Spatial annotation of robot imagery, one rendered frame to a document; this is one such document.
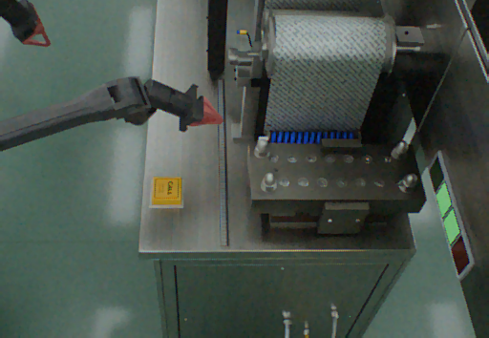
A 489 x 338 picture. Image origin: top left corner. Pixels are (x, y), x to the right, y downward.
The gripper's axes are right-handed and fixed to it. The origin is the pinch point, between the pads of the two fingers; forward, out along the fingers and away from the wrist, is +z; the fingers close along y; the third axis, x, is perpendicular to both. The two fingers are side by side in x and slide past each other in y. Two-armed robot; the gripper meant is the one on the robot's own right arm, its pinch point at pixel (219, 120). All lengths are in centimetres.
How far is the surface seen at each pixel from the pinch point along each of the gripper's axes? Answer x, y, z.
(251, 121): -3.0, -7.2, 12.0
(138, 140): -107, -78, 27
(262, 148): 5.5, 8.8, 7.9
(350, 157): 13.7, 8.6, 28.1
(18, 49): -140, -137, -27
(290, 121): 9.5, 0.9, 14.1
